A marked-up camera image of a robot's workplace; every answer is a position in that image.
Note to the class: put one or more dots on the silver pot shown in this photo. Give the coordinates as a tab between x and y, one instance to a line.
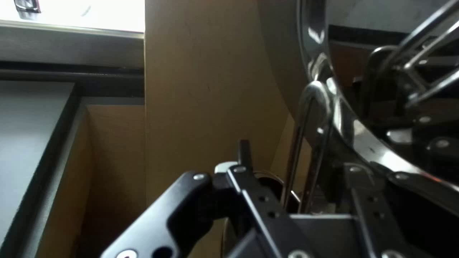
296	34

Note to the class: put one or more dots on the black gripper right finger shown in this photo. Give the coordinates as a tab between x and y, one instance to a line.
377	229

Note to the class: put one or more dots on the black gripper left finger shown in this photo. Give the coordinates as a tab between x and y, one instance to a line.
174	224

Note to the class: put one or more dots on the grey kitchen countertop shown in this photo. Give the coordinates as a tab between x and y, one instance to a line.
33	116

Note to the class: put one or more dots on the open wooden drawer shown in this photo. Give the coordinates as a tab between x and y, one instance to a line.
215	72

